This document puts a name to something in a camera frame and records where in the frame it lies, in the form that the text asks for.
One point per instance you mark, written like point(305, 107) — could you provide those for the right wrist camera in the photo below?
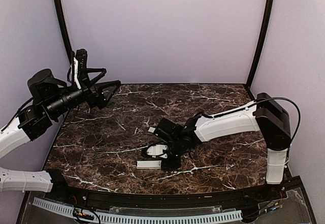
point(154, 151)

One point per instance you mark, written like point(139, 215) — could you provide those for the right black frame post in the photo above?
point(260, 44)

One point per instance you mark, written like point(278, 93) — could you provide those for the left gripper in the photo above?
point(97, 98)

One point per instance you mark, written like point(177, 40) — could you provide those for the black front rail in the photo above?
point(233, 198)

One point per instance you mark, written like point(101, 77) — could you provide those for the white remote battery cover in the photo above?
point(151, 129)

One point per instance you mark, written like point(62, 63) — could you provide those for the white slotted cable duct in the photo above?
point(136, 215)

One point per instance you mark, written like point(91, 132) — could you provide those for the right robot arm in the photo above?
point(263, 114)

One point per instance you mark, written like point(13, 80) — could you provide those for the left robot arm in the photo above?
point(51, 98)

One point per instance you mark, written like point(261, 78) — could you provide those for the white remote control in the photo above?
point(148, 165)

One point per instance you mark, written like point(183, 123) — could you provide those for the left black frame post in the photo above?
point(63, 28)

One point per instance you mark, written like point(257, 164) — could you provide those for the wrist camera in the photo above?
point(154, 151)
point(78, 64)

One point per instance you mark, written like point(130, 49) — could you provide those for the black frame post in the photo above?
point(260, 44)
point(63, 28)

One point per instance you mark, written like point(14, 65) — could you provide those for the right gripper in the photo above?
point(173, 165)

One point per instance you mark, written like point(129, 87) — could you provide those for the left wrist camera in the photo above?
point(78, 64)

